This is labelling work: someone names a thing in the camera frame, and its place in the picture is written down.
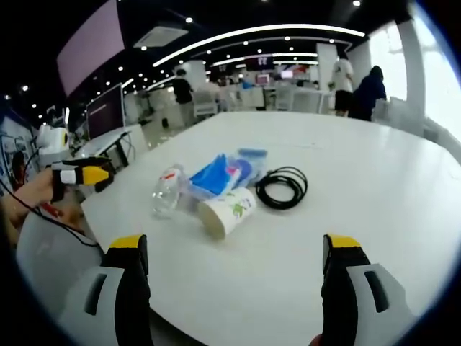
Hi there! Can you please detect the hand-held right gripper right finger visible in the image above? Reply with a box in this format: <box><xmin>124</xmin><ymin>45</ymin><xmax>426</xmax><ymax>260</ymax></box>
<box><xmin>320</xmin><ymin>233</ymin><xmax>421</xmax><ymax>346</ymax></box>

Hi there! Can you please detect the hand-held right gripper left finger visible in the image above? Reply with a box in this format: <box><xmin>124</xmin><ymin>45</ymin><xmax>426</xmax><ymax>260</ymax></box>
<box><xmin>59</xmin><ymin>233</ymin><xmax>153</xmax><ymax>346</ymax></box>

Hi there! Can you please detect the clear plastic bottle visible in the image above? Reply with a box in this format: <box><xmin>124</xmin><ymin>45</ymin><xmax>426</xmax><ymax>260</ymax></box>
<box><xmin>151</xmin><ymin>164</ymin><xmax>192</xmax><ymax>221</ymax></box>

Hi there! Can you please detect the blue plastic bag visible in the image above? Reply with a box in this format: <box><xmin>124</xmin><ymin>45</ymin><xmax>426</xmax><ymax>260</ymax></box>
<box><xmin>189</xmin><ymin>147</ymin><xmax>269</xmax><ymax>201</ymax></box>

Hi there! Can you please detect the printed paper cup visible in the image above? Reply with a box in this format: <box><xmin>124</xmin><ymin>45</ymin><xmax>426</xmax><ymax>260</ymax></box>
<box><xmin>196</xmin><ymin>187</ymin><xmax>258</xmax><ymax>241</ymax></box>

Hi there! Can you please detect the person's left hand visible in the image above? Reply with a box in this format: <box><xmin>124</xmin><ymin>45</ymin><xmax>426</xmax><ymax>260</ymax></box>
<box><xmin>13</xmin><ymin>169</ymin><xmax>55</xmax><ymax>216</ymax></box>

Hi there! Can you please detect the white side desk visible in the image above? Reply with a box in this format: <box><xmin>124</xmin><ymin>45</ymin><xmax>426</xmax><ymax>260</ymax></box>
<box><xmin>71</xmin><ymin>125</ymin><xmax>133</xmax><ymax>172</ymax></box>

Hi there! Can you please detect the dark computer monitor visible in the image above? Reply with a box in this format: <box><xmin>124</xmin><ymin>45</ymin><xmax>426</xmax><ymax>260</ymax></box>
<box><xmin>85</xmin><ymin>83</ymin><xmax>126</xmax><ymax>141</ymax></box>

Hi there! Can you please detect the white table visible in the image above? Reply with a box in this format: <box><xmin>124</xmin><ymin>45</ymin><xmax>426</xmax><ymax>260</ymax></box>
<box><xmin>81</xmin><ymin>110</ymin><xmax>461</xmax><ymax>346</ymax></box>

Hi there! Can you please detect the ceiling air vent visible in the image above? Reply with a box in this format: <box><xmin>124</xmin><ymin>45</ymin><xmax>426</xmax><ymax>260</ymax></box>
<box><xmin>133</xmin><ymin>22</ymin><xmax>190</xmax><ymax>50</ymax></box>

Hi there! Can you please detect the curved ceiling light strip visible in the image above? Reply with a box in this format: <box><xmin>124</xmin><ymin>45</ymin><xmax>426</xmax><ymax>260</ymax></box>
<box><xmin>152</xmin><ymin>23</ymin><xmax>367</xmax><ymax>68</ymax></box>

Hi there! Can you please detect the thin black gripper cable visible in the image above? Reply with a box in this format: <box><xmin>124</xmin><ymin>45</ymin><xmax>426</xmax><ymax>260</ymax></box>
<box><xmin>0</xmin><ymin>178</ymin><xmax>104</xmax><ymax>249</ymax></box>

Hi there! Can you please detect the large pink wall screen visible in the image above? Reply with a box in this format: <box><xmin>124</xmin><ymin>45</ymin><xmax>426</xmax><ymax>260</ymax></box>
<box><xmin>56</xmin><ymin>0</ymin><xmax>126</xmax><ymax>97</ymax></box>

